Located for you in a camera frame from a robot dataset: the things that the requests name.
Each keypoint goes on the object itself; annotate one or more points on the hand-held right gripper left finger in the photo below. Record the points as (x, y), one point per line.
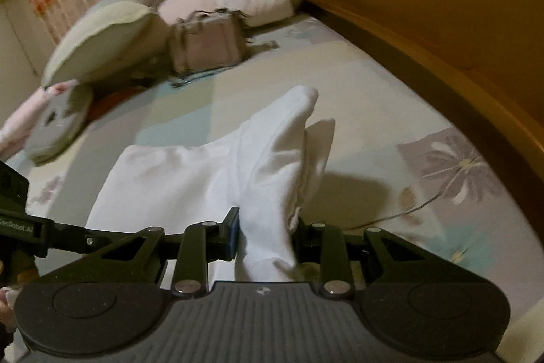
(231, 233)

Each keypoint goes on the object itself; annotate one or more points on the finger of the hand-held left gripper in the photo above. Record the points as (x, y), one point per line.
(91, 239)

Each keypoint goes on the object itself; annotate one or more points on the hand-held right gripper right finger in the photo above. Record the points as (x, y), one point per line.
(304, 237)

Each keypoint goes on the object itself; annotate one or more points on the white printed t-shirt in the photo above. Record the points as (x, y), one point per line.
(238, 176)

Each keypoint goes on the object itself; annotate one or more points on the person's left hand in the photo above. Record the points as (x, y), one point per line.
(6, 305)

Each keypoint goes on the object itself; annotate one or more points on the long pink bolster pillow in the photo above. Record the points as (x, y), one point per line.
(17, 120)

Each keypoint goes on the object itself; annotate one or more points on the grey round cushion with hole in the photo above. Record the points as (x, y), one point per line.
(57, 125)

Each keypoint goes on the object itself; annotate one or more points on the orange cloth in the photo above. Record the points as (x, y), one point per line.
(112, 101)

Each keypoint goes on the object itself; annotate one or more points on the pink handbag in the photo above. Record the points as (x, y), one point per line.
(208, 44)

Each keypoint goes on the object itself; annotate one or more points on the pale green pillow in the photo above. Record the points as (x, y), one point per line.
(106, 35)

